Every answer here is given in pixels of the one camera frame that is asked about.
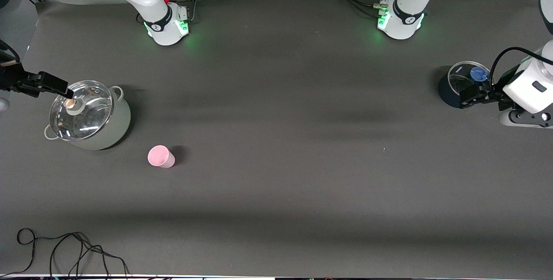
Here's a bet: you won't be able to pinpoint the pink plastic cup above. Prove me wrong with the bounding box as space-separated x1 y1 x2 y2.
148 145 175 169

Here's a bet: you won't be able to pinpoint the glass saucepan lid, blue knob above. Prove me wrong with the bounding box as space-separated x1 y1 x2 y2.
448 61 496 99

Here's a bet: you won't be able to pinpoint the glass pot lid, beige knob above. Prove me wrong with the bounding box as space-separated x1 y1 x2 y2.
49 80 114 141

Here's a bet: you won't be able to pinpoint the pale green cooking pot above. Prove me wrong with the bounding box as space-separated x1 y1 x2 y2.
44 80 131 151

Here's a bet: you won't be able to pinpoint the dark blue saucepan, blue handle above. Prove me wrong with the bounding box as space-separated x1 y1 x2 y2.
438 61 493 108

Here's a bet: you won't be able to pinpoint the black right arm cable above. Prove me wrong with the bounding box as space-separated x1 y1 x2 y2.
0 40 21 62

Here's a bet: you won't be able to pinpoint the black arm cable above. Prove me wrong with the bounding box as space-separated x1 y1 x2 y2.
488 47 553 95
0 40 21 62

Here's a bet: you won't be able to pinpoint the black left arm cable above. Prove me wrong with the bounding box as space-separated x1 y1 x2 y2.
488 47 553 95

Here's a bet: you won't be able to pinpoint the black left base cables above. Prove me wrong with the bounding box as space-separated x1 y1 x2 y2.
326 0 388 18

